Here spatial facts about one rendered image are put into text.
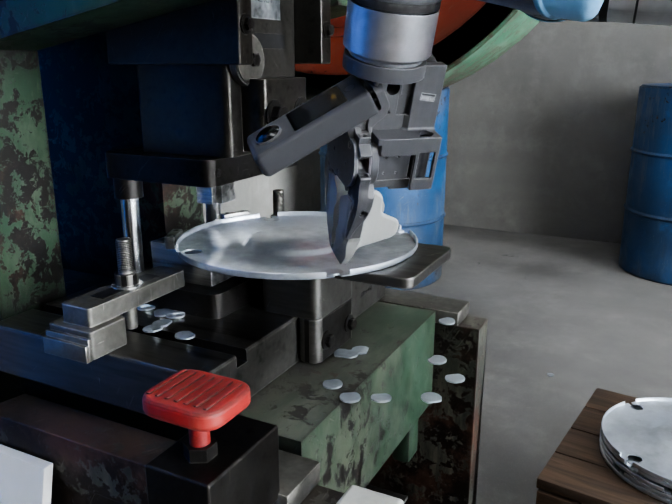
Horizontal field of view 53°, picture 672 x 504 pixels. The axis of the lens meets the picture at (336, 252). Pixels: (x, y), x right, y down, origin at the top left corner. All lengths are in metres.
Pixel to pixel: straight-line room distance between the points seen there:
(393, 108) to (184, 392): 0.29
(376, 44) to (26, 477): 0.57
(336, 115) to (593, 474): 0.82
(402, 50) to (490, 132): 3.59
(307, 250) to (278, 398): 0.17
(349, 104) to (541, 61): 3.50
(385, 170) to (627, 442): 0.77
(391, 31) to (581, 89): 3.50
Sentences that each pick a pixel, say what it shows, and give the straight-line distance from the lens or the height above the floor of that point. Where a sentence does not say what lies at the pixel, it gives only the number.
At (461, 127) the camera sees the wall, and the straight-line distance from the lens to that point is 4.18.
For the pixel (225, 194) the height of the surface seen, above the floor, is 0.83.
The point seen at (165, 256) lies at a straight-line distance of 0.86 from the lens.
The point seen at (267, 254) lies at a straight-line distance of 0.77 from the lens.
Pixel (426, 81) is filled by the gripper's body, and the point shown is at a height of 0.98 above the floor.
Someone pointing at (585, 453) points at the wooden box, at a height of 0.35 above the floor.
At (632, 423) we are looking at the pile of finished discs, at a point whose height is 0.39.
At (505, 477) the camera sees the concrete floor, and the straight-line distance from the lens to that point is 1.82.
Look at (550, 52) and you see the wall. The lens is 4.05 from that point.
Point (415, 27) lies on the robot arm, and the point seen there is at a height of 1.02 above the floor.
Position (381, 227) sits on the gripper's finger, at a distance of 0.65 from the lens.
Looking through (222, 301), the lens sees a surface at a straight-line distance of 0.80.
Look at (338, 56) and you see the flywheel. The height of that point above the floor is 1.00.
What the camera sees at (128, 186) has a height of 0.85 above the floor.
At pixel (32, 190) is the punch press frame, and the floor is 0.84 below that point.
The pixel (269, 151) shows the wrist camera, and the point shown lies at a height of 0.92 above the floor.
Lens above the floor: 1.00
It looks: 16 degrees down
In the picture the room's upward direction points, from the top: straight up
